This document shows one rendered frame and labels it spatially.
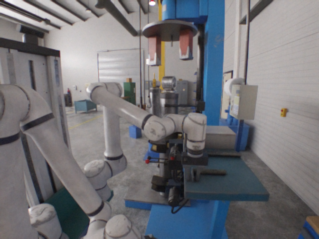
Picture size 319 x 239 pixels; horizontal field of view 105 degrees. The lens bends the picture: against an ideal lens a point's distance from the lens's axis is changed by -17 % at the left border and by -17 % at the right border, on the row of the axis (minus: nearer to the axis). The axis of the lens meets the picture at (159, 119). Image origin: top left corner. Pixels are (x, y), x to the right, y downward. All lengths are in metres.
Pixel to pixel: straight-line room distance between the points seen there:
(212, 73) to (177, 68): 10.79
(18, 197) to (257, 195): 0.94
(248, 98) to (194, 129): 1.28
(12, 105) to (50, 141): 0.18
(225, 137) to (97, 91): 0.97
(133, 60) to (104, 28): 3.86
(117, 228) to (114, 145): 0.69
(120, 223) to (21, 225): 0.32
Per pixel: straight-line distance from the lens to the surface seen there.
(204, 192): 0.78
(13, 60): 0.92
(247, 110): 1.90
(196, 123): 0.67
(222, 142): 1.25
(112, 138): 1.14
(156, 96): 2.92
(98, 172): 1.14
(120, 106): 0.76
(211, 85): 1.57
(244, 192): 0.84
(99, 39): 14.62
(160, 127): 0.60
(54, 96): 1.04
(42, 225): 0.89
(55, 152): 0.62
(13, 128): 0.52
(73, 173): 0.65
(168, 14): 1.72
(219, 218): 0.96
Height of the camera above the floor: 1.55
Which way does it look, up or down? 13 degrees down
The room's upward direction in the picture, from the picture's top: straight up
